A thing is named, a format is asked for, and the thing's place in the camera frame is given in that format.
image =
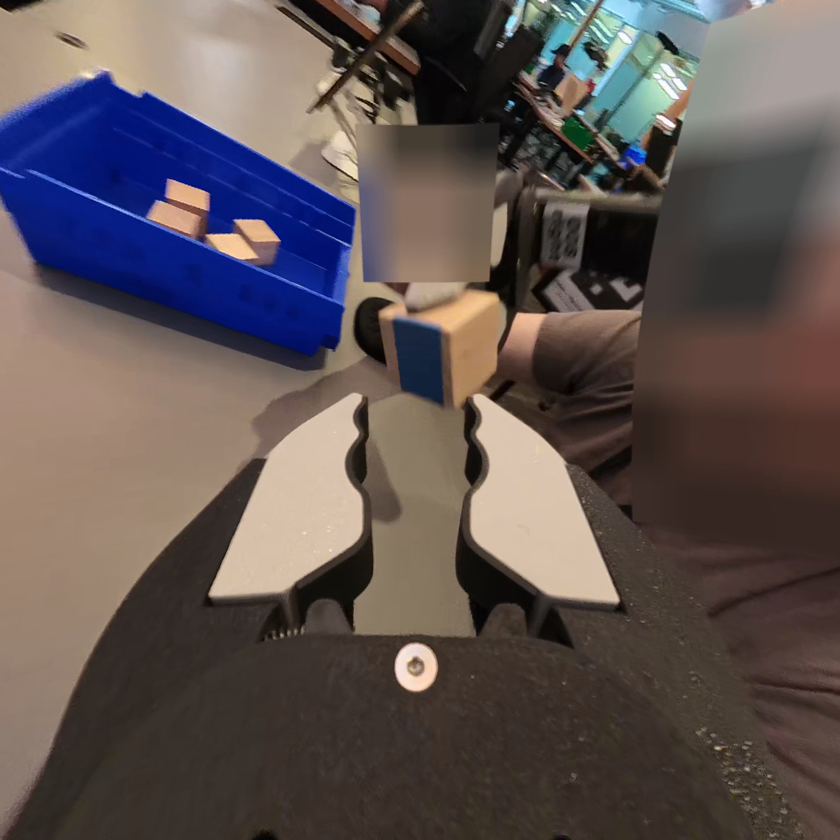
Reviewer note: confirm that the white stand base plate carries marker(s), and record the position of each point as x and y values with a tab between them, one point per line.
341	157

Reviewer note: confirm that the black office chair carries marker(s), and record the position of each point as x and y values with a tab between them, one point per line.
512	72

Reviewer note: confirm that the wooden-edged work table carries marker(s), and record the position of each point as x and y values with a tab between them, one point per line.
387	39

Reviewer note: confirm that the black textured pad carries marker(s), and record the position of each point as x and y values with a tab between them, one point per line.
371	328

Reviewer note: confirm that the dark flat panel on stand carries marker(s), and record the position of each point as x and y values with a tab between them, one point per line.
367	52

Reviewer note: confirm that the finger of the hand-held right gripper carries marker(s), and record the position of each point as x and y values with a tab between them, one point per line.
433	295

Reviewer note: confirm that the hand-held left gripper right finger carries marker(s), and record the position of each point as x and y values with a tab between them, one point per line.
531	518

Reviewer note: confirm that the person's right forearm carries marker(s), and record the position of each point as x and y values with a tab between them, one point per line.
522	348

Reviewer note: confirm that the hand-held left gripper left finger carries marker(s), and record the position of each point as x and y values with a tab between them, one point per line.
295	518

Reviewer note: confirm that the blue plastic bin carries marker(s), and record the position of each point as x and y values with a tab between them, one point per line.
98	249

